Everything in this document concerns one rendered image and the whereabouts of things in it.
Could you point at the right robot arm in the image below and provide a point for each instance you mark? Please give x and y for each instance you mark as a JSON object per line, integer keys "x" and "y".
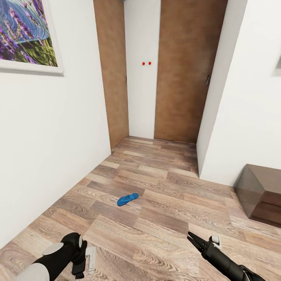
{"x": 211, "y": 252}

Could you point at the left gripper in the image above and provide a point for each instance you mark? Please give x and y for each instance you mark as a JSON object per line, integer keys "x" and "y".
{"x": 79, "y": 264}

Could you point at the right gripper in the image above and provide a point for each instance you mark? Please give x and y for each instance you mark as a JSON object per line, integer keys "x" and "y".
{"x": 210, "y": 253}

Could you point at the bench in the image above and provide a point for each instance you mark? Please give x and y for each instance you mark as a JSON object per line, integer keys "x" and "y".
{"x": 259, "y": 189}

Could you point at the painting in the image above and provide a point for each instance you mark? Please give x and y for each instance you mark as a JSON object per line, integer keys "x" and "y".
{"x": 28, "y": 39}

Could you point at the sandal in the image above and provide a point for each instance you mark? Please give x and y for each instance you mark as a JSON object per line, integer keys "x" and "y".
{"x": 124, "y": 200}

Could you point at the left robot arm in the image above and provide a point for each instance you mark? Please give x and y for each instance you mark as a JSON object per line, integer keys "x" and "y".
{"x": 56, "y": 257}

